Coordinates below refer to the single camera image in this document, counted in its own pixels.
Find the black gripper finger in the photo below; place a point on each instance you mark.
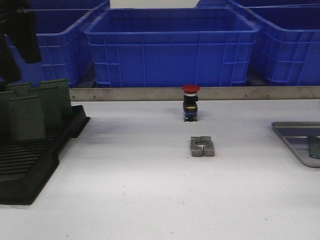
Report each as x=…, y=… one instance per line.
x=9, y=69
x=25, y=38

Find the green perforated circuit board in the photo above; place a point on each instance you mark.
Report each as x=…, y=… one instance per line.
x=5, y=125
x=21, y=89
x=51, y=105
x=27, y=121
x=62, y=86
x=314, y=146

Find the black slotted board rack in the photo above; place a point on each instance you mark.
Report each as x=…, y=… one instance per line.
x=26, y=167

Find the silver metal tray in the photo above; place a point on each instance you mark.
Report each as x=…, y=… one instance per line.
x=295, y=135

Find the blue far left crate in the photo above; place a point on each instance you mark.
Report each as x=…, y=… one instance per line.
x=68, y=4

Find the blue left plastic crate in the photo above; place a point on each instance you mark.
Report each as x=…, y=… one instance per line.
x=65, y=53

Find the blue plastic crate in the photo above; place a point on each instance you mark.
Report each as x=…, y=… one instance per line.
x=286, y=51
x=65, y=53
x=162, y=47

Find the blue far right crate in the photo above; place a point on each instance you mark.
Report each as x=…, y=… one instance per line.
x=253, y=3

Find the red emergency stop button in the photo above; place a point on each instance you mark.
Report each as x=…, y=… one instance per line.
x=190, y=107

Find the blue centre plastic crate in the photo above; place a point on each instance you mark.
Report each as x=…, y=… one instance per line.
x=162, y=47

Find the grey metal clamp block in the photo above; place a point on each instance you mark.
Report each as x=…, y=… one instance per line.
x=202, y=146

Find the blue right plastic crate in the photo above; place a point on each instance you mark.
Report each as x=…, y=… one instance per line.
x=286, y=51

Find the metal table edge rail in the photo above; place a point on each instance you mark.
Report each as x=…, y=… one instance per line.
x=205, y=94

